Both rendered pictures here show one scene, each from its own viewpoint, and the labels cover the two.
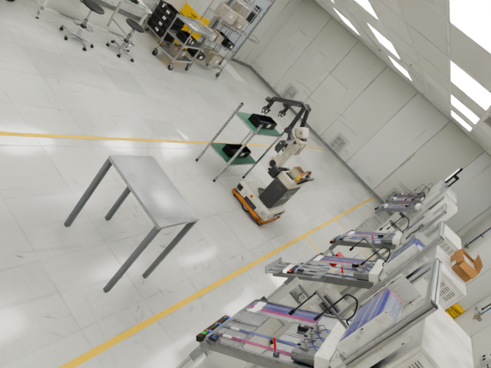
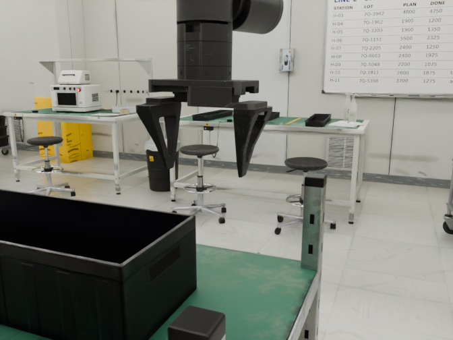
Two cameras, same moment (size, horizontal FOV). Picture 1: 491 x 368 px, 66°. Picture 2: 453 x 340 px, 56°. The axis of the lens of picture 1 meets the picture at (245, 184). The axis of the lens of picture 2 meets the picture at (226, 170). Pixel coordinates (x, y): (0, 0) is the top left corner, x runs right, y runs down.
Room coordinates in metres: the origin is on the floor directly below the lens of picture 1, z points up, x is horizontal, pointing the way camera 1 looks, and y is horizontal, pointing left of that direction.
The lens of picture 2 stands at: (5.71, -0.15, 1.26)
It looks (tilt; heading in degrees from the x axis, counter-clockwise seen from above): 13 degrees down; 94
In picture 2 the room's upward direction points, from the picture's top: straight up
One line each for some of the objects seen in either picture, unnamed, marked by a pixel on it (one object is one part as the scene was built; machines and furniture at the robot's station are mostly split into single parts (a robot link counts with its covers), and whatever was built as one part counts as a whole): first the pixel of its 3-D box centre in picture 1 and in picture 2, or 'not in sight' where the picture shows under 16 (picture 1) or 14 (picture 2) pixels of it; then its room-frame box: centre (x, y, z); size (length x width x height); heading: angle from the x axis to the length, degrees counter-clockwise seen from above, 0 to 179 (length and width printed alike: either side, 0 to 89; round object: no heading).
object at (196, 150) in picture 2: (86, 24); (199, 183); (5.23, 3.37, 0.31); 0.52 x 0.49 x 0.62; 162
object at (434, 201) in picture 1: (413, 221); not in sight; (7.71, -3.03, 0.95); 1.36 x 0.82 x 1.90; 72
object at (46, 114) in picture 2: not in sight; (82, 146); (3.72, 4.57, 0.40); 1.50 x 0.75 x 0.81; 162
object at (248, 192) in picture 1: (259, 200); not in sight; (5.09, -0.32, 0.16); 0.67 x 0.64 x 0.25; 72
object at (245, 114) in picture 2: not in sight; (230, 131); (5.68, 0.30, 1.19); 0.07 x 0.07 x 0.09; 72
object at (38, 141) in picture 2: not in sight; (46, 167); (3.60, 3.92, 0.30); 0.51 x 0.50 x 0.60; 118
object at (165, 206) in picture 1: (129, 221); not in sight; (2.45, 0.49, 0.40); 0.70 x 0.45 x 0.80; 70
